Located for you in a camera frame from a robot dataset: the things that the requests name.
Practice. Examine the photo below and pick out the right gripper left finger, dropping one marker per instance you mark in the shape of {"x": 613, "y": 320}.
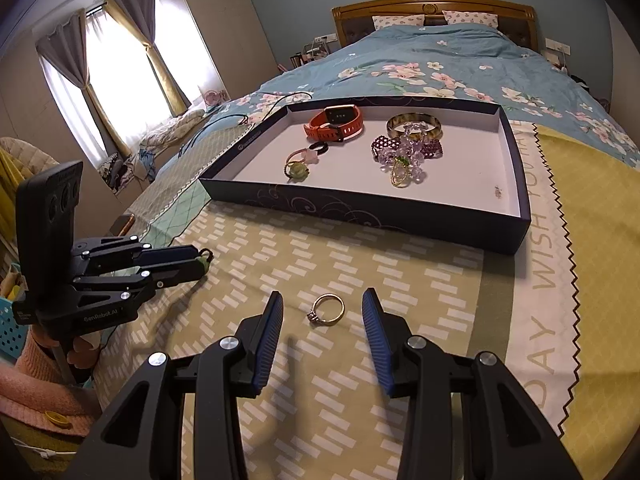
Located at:
{"x": 139, "y": 435}

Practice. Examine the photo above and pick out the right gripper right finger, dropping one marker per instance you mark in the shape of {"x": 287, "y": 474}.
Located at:
{"x": 505, "y": 435}

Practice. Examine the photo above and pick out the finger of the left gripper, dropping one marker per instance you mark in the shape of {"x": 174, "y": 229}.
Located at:
{"x": 166, "y": 255}
{"x": 175, "y": 273}

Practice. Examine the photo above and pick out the orange smart watch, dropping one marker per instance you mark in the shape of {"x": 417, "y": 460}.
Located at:
{"x": 335, "y": 124}

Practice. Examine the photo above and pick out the tortoiseshell bangle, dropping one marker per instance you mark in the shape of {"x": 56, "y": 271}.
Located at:
{"x": 417, "y": 126}

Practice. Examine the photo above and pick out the blue plastic basket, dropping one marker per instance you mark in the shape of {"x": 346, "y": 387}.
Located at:
{"x": 12, "y": 336}

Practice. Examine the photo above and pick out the clothes pile on sill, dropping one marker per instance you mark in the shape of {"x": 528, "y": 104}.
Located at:
{"x": 143, "y": 163}

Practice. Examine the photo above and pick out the pink item on sill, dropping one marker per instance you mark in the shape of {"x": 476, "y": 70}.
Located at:
{"x": 214, "y": 97}

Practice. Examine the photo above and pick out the left purple yellow curtain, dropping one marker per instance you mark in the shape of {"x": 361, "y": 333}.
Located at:
{"x": 65, "y": 59}

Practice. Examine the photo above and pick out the purple yellow curtain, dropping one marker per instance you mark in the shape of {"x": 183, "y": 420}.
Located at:
{"x": 65, "y": 59}
{"x": 138, "y": 17}

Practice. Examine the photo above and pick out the right purple yellow curtain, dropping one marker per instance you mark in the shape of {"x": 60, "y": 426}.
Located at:
{"x": 138, "y": 17}

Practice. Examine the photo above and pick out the beige wardrobe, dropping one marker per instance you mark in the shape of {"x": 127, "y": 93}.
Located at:
{"x": 236, "y": 42}

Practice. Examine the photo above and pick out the dark shallow box tray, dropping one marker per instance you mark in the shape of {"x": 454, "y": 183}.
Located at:
{"x": 467, "y": 188}

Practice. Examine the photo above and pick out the blue floral duvet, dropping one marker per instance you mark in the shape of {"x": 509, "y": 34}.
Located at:
{"x": 467, "y": 61}

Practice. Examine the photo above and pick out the left polka dot pillow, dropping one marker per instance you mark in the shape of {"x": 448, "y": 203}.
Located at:
{"x": 383, "y": 21}

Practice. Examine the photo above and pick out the polka dot pillow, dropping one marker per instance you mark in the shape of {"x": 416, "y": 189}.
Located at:
{"x": 383, "y": 21}
{"x": 468, "y": 17}

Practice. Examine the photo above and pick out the right polka dot pillow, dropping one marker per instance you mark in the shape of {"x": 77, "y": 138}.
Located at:
{"x": 468, "y": 17}

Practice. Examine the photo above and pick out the wooden headboard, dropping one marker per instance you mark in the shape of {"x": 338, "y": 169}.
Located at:
{"x": 517, "y": 21}

